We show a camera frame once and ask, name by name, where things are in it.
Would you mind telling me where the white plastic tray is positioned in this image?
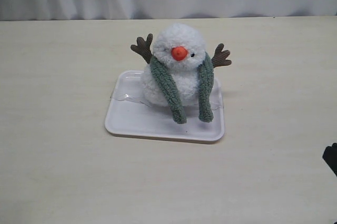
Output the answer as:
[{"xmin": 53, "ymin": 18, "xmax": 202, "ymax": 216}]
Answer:
[{"xmin": 105, "ymin": 70, "xmax": 225, "ymax": 144}]

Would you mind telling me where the white plush snowman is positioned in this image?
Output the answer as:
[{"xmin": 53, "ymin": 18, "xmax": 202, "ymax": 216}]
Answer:
[{"xmin": 131, "ymin": 23, "xmax": 231, "ymax": 107}]

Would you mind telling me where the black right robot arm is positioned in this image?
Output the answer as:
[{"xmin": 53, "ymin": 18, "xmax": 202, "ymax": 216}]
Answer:
[{"xmin": 322, "ymin": 142, "xmax": 337, "ymax": 176}]

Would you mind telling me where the green fleece scarf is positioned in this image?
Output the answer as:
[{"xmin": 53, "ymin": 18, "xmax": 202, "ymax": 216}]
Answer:
[{"xmin": 149, "ymin": 53, "xmax": 214, "ymax": 124}]

